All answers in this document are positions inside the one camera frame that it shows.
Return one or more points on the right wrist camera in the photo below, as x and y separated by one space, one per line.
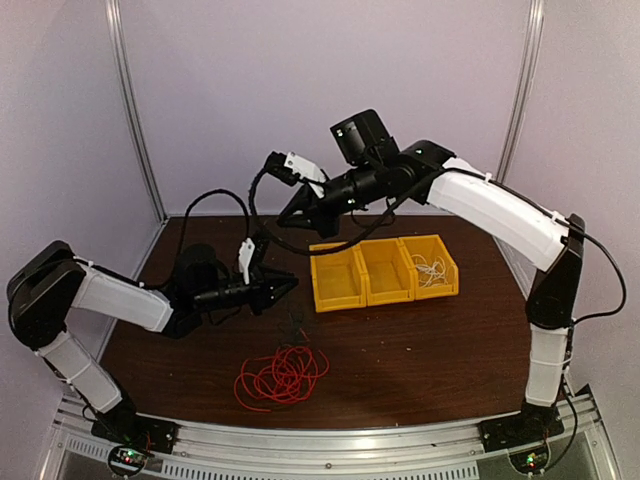
291 168

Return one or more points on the aluminium frame post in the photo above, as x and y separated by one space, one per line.
528 66
126 86

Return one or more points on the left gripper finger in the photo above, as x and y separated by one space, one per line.
278 279
268 298

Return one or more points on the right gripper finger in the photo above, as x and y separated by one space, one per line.
300 203
299 221

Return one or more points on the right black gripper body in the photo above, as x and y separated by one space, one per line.
318 207

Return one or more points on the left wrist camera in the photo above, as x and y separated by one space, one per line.
251 251

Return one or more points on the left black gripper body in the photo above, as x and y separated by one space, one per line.
257 295

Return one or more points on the left aluminium frame post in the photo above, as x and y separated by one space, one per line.
126 86

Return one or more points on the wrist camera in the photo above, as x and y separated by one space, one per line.
291 168
251 251

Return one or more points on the right aluminium frame post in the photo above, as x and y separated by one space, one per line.
528 66

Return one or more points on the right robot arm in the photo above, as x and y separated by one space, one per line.
428 173

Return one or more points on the front aluminium rail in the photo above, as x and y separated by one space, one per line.
450 450

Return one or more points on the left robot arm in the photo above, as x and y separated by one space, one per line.
56 281

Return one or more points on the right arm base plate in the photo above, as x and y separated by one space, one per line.
517 430

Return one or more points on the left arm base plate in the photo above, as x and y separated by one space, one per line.
149 434

